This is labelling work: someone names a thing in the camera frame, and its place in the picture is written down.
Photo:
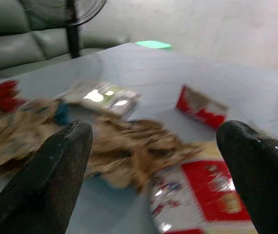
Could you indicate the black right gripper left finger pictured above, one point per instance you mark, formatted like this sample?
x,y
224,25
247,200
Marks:
x,y
39,185

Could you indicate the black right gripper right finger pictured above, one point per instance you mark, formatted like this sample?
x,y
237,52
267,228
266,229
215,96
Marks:
x,y
263,175

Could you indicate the red white snack package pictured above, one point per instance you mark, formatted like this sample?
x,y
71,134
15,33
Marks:
x,y
202,195

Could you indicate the small blue item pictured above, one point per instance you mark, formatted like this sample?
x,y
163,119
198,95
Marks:
x,y
62,113

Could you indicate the red cardboard box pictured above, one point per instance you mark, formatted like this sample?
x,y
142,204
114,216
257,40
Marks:
x,y
202,117

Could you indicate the red crumpled item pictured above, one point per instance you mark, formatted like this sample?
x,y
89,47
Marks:
x,y
5,95

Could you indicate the brown crumpled paper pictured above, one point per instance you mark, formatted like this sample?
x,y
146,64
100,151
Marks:
x,y
129,141

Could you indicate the silver foil packet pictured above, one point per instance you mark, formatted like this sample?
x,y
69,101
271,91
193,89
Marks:
x,y
104,97

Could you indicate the grey-green leather sofa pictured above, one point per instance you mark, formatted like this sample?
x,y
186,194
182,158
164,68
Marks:
x,y
7,46

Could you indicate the grey-blue low table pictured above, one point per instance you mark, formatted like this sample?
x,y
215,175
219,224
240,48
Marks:
x,y
153,78

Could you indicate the black standing fan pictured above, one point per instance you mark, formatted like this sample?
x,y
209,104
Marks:
x,y
73,41

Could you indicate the green flat item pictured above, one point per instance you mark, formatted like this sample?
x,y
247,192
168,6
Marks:
x,y
153,44

